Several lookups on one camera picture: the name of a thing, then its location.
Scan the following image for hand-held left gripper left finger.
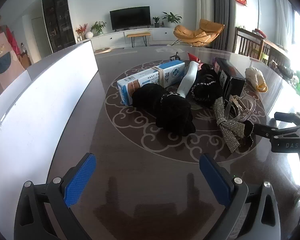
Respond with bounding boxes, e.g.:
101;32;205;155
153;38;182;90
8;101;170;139
14;152;97;240

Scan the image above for green potted plant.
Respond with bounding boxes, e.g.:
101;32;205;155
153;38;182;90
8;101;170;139
91;21;107;35

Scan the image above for rhinestone bow hair clip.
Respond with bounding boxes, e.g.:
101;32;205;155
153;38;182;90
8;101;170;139
212;97;255;153

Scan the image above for blue and white carton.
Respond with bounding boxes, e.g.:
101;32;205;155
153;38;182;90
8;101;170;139
117;60;185;106

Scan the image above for dark glass display cabinet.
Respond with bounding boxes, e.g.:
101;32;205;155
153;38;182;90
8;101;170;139
42;0;77;54

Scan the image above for white curtain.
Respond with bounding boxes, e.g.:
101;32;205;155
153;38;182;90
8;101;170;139
195;0;214;34

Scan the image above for white television cabinet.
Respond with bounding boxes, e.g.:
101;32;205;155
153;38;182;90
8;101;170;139
76;27;180;52

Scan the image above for red flowers in vase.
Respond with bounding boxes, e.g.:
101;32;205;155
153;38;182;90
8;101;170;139
75;24;88;42

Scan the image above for wooden bench with metal legs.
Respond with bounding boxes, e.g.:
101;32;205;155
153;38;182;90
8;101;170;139
127;32;151;48

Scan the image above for dark patterned desktop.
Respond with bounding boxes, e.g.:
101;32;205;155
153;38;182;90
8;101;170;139
47;44;300;240

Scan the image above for black flat television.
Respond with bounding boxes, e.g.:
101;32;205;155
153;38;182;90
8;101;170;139
109;6;151;32

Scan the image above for dark wooden chair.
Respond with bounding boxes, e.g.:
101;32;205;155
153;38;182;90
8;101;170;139
260;40;290;65
234;27;264;58

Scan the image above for white plastic tube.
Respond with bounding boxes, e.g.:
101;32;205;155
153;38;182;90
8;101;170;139
177;60;199;98

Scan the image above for white door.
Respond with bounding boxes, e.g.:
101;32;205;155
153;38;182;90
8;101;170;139
31;17;53;63

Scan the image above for black cardboard box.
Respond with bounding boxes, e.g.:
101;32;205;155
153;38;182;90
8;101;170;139
213;57;247;103

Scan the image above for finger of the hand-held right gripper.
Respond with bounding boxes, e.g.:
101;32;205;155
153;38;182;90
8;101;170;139
274;112;300;127
252;121;300;140

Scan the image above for red packet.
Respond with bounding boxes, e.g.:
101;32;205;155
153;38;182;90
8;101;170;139
187;52;203;68

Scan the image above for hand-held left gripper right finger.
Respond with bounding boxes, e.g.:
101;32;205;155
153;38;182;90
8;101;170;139
199;153;282;240

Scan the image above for large leafy potted plant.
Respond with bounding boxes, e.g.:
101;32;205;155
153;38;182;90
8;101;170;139
162;11;182;27

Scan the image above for orange lounge chair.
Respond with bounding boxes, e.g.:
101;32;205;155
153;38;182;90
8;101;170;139
173;19;225;48

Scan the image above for white mesh pouch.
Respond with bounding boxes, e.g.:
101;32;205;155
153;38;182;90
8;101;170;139
245;67;268;93

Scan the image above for clear hair claw clip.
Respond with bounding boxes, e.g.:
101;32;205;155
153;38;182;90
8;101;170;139
227;94;257;123

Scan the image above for grey curtain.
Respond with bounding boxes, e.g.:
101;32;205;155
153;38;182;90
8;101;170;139
212;0;237;53

